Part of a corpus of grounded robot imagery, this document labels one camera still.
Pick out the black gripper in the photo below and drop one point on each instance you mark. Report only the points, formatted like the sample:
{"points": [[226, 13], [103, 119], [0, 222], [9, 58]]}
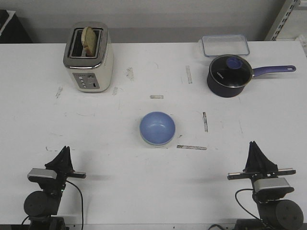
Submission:
{"points": [[258, 166], [57, 182]]}

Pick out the blue bowl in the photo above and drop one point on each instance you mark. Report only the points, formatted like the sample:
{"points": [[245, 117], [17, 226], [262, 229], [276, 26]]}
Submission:
{"points": [[157, 128]]}

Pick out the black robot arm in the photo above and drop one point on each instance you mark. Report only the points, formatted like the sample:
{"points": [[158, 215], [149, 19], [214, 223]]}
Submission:
{"points": [[42, 206], [275, 213]]}

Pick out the dark blue saucepan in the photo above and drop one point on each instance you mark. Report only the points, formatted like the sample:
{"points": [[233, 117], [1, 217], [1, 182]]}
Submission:
{"points": [[227, 92]]}

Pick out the glass pot lid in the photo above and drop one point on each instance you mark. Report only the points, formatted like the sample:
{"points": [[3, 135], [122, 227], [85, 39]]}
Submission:
{"points": [[230, 71]]}

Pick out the cream and chrome toaster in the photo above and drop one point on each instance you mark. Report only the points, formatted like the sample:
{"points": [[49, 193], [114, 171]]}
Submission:
{"points": [[89, 74]]}

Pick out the clear plastic food container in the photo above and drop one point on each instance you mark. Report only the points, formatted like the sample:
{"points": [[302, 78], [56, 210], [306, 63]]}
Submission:
{"points": [[216, 45]]}

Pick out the toasted bread slice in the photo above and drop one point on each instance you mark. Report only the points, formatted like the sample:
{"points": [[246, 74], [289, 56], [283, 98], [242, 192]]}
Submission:
{"points": [[89, 41]]}

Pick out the black box at left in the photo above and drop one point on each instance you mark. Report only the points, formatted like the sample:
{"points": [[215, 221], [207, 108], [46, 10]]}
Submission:
{"points": [[11, 29]]}

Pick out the metal slotted shelf upright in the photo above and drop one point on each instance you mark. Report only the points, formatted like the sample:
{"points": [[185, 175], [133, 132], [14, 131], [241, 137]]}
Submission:
{"points": [[290, 23]]}

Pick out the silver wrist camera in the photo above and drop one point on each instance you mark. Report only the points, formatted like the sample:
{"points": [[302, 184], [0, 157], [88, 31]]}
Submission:
{"points": [[41, 175], [273, 185]]}

